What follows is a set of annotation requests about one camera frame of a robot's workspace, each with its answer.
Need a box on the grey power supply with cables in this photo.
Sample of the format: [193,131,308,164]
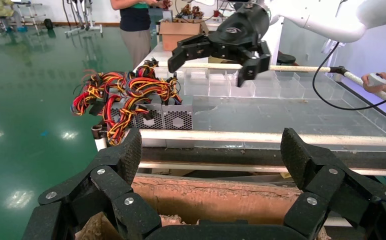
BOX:
[113,57,167,131]
[126,76,195,131]
[69,67,138,147]

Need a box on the black cable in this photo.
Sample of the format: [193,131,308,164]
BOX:
[311,41,386,112]

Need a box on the white column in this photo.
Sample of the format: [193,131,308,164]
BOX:
[264,18,285,66]

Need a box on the tangled cable pile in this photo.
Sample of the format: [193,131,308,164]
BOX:
[175,3,206,21]

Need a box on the white handheld controller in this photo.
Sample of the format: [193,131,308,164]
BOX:
[367,72,386,88]

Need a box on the black table edge rail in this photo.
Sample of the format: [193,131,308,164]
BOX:
[139,145,386,171]

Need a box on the black pipe connector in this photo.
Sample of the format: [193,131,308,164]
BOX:
[328,65,348,76]

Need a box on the brown divided cardboard box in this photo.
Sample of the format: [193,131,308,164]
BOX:
[75,173,333,240]

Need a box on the white metal stand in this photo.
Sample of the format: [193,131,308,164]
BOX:
[61,0,104,37]

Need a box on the clear acrylic compartment tray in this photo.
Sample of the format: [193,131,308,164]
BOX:
[153,67,386,149]

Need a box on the metal step rack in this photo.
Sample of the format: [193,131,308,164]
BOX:
[13,1,47,36]

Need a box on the white pedestal fan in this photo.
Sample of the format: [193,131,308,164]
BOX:
[323,39,342,68]

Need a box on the standing person dark shirt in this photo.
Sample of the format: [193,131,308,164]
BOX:
[110,0,168,69]

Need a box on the black round stool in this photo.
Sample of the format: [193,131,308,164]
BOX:
[276,51,298,66]

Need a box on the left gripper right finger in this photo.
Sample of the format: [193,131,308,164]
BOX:
[280,127,386,240]

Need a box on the black pipe end cap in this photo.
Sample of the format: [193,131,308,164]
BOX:
[90,124,104,140]

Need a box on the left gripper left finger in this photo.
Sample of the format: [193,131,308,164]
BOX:
[21,127,163,240]

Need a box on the operator bare hand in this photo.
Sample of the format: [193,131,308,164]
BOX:
[360,71,386,95]

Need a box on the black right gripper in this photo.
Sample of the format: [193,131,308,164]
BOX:
[167,3,273,89]

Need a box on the white pipe rail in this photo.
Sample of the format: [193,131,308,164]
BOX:
[342,70,386,114]
[93,128,386,152]
[138,161,386,177]

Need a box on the plain brown cardboard box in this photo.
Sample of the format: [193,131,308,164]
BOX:
[158,21,205,53]

